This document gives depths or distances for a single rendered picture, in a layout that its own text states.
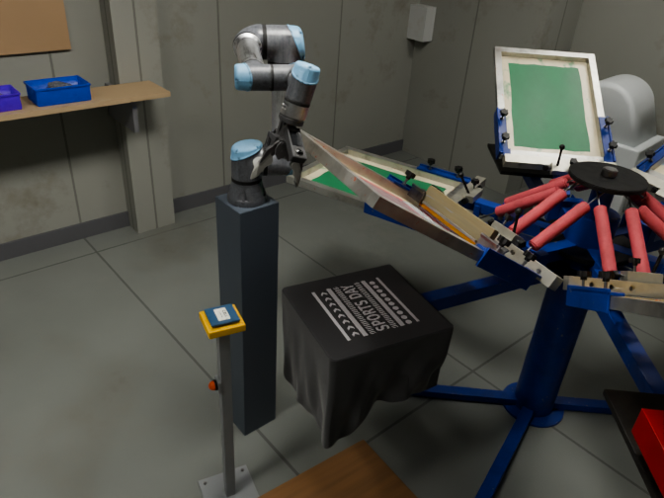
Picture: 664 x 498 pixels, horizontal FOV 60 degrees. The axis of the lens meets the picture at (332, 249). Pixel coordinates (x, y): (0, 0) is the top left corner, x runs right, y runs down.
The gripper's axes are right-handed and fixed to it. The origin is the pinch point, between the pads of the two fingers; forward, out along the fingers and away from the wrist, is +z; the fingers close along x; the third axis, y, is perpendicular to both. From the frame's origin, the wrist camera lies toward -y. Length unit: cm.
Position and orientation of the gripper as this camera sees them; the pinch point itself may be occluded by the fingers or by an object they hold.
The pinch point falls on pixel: (275, 185)
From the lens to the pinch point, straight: 171.0
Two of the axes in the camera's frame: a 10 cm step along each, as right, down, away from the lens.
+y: -4.4, -4.8, 7.6
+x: -8.4, -0.8, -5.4
